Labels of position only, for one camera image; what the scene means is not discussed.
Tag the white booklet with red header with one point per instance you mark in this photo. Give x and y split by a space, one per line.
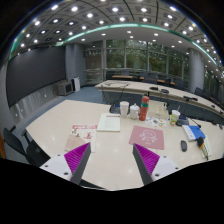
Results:
109 122

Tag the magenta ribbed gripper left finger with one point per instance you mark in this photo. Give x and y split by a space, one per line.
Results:
77 160

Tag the black desk phone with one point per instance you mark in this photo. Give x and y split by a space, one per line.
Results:
114 108

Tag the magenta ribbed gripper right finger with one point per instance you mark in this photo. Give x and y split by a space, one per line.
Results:
146 161

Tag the pink mouse pad with drawing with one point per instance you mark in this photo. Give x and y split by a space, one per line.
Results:
147 137

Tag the grey cabinet box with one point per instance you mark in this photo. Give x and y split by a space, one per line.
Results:
64 89

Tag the white paper cup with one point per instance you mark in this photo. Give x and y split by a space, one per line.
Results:
124 107

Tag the black and yellow handheld tool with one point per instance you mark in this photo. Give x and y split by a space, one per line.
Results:
204 146

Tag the large dark wall screen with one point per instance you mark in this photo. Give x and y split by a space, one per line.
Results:
33 70

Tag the white lidded jar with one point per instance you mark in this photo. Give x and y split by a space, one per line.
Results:
134 111

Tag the green and white takeaway cup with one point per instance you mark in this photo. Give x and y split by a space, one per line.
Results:
174 117

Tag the red bottle with green band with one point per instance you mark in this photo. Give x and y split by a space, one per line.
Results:
144 108

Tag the colourful sticker sheet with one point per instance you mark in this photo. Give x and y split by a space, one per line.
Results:
156 122

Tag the dark grey computer mouse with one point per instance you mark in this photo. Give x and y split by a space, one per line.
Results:
183 146

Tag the long curved conference desk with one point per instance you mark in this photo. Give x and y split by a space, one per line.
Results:
154 90

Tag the red and white printed leaflet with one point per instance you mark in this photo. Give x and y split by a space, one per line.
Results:
80 135

